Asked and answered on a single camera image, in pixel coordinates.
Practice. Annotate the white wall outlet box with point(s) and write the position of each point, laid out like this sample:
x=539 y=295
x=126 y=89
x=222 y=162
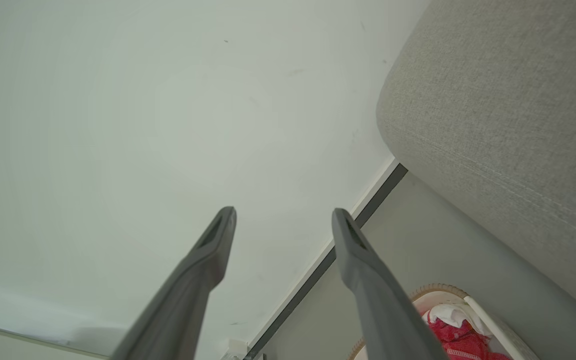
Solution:
x=238 y=347

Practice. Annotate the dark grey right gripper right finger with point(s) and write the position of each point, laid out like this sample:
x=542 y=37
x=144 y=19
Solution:
x=383 y=310

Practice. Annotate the grey fabric sofa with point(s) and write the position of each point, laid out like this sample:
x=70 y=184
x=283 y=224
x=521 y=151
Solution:
x=493 y=100

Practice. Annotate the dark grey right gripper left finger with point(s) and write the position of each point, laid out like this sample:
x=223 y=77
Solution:
x=178 y=300

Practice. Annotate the red white-trimmed jacket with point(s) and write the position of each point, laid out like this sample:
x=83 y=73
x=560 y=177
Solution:
x=455 y=340

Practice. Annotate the black and white baseboard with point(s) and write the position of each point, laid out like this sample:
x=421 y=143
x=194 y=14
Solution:
x=383 y=192

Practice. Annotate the white perforated laundry basket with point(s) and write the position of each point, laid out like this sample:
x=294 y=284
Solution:
x=490 y=325

